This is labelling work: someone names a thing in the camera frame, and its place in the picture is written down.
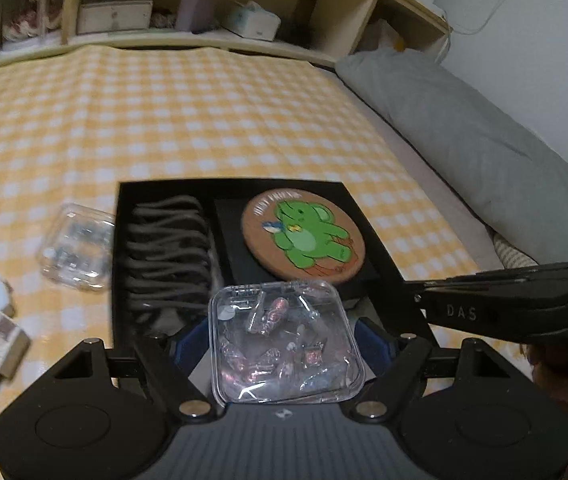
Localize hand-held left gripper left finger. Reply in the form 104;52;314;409
42;330;217;420

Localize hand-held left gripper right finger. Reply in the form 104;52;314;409
349;317;536;422

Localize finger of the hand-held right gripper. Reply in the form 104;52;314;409
403;259;568;292
416;276;568;347

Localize clear plastic case pink trinkets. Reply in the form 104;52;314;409
208;280;365;404

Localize round cork coaster green figure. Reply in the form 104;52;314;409
241;190;365;281

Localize person's right hand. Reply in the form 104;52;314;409
528;344;568;429

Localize grey pillow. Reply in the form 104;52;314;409
336;50;568;267

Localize yellow checked blanket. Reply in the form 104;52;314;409
0;42;480;480

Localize wooden shelf unit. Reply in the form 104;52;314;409
0;0;453;69

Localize white tissue box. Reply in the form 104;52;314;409
221;0;281;42

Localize small white drawer box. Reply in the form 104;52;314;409
76;0;155;36

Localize lilac box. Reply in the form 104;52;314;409
176;0;218;32

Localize clear doll display case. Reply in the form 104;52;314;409
0;0;67;53

